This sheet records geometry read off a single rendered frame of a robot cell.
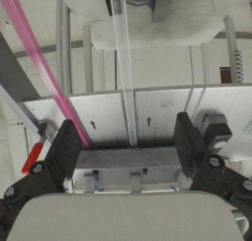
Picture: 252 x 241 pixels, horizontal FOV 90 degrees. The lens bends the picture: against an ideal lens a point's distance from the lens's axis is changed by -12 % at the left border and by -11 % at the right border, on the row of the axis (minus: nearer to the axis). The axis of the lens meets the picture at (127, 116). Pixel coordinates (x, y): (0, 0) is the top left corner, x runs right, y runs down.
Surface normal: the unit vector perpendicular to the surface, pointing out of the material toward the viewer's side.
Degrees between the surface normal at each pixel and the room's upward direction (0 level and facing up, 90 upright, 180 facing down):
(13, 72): 90
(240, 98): 44
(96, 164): 134
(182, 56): 90
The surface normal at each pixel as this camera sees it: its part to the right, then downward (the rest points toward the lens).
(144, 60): -0.06, 0.06
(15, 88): 1.00, -0.06
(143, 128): 0.00, 0.76
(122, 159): -0.09, -0.66
